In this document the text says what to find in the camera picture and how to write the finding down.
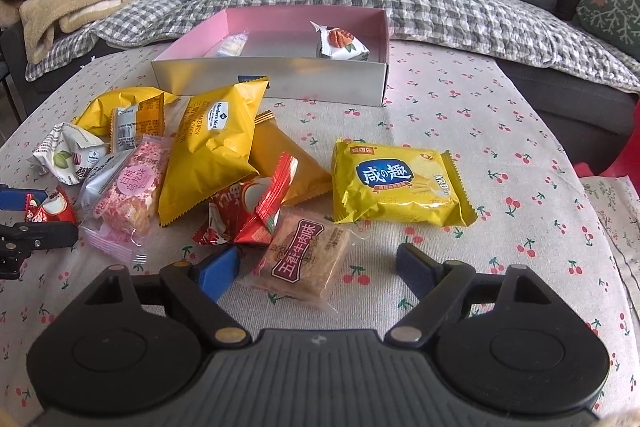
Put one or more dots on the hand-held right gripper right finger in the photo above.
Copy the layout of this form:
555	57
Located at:
415	269

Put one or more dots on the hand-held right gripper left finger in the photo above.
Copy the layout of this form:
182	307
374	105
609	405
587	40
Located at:
217	272

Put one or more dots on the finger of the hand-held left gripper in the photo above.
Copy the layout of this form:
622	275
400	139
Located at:
45	234
12	198

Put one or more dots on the red snack packet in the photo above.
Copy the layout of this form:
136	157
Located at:
245	209
50	209

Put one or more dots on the pale pink wrapper packet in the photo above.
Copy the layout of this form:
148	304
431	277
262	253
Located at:
112	242

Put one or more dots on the white pistachio snack packet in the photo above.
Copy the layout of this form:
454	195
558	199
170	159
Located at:
67	152

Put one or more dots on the silver foil snack packet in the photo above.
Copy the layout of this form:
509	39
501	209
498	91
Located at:
97	179

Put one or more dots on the yellow cracker packet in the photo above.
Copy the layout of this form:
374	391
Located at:
400	182

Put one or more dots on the clear brown snack packet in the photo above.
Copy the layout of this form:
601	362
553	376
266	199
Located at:
307	262

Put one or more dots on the pink patterned snack packet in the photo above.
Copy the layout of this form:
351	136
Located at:
135	187

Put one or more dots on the large yellow snack bag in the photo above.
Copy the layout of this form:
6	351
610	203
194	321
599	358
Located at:
210	152

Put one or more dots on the gold snack packet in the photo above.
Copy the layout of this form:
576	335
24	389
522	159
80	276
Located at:
290	167

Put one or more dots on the small silver snack packet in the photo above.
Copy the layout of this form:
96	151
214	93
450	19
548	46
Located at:
125	127

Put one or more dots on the pink cardboard box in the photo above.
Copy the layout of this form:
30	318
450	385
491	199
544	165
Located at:
280	74

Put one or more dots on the black chair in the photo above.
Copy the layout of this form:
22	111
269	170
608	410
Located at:
12	67

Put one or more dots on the small yellow snack packet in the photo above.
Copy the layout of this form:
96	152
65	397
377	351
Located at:
107	104

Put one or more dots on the cherry print tablecloth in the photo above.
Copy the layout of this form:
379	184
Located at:
500	147

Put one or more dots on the floral cloth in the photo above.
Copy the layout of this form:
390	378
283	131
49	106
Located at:
617	227

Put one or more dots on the small white snack packet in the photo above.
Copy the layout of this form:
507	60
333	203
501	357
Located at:
232	46

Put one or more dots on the red plastic stool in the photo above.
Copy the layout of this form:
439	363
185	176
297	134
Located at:
617	164

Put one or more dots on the white walnut snack packet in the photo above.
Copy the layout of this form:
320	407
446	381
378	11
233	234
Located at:
342	43

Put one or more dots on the grey checked blanket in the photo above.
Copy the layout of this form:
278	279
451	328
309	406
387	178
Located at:
425	7

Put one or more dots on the green patterned cushion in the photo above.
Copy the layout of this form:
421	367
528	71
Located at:
612	7

